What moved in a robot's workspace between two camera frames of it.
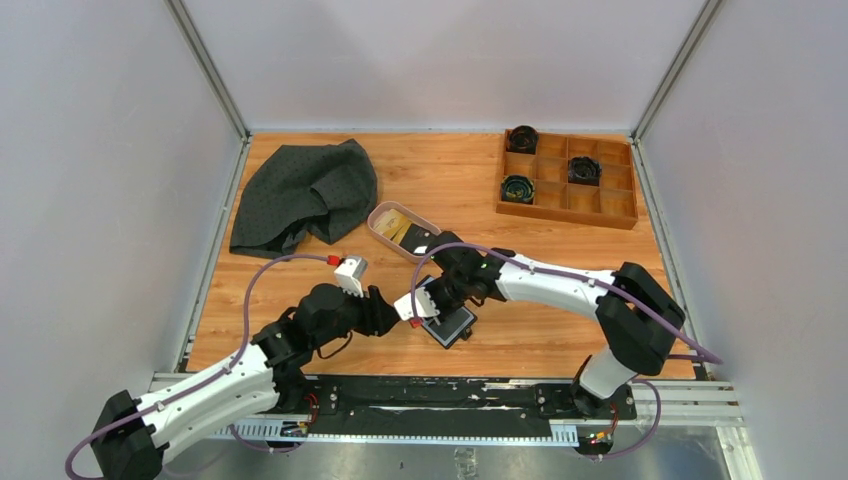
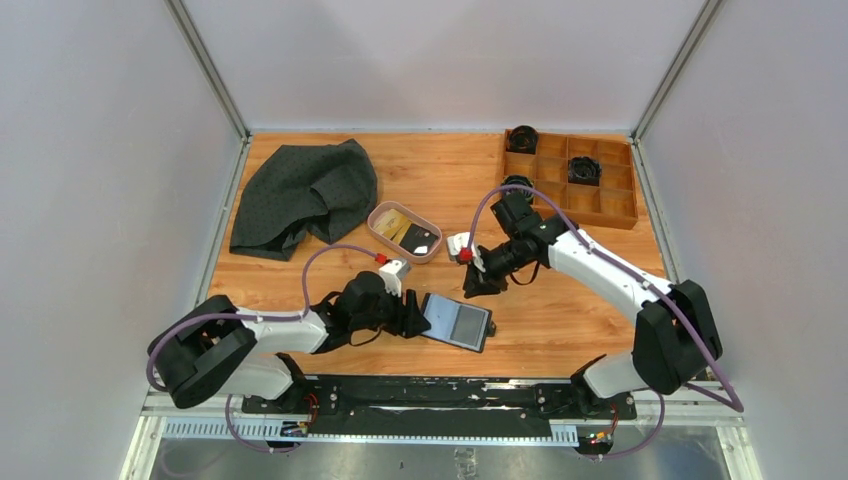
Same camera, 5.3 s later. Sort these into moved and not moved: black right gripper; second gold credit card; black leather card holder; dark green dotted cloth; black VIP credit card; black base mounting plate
Moved: black leather card holder; black right gripper
Not moved: black VIP credit card; dark green dotted cloth; second gold credit card; black base mounting plate
